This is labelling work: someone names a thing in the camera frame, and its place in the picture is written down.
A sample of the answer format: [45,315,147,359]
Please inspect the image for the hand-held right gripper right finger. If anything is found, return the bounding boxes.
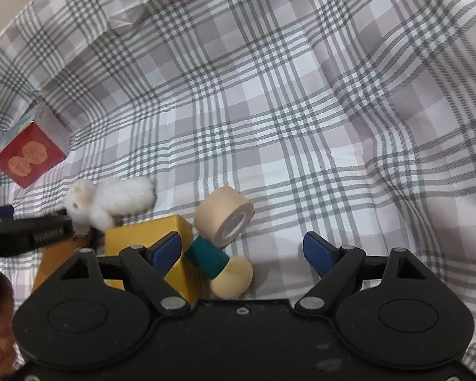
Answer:
[294,231,447,313]

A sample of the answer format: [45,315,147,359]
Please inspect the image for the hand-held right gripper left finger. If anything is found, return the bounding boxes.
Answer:
[26,232,191,313]

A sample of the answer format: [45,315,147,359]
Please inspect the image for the white fluffy plush toy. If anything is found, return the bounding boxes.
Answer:
[63,177,156,233]

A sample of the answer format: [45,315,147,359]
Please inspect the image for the person's left hand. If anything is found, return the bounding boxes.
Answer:
[0,273,17,380]

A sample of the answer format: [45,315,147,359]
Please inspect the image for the gold rectangular box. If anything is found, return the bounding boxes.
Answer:
[103,214,202,309]

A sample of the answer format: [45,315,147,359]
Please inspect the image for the green and cream wooden peg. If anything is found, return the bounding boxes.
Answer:
[183,235,254,298]

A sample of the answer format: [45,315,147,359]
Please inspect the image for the red box with gold print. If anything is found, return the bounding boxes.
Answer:
[0,101,73,190]

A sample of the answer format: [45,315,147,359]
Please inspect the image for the beige tape roll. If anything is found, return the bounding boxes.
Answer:
[194,186,255,252]

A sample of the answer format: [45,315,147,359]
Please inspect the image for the grey plaid bed sheet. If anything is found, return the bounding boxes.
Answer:
[0,0,476,381]

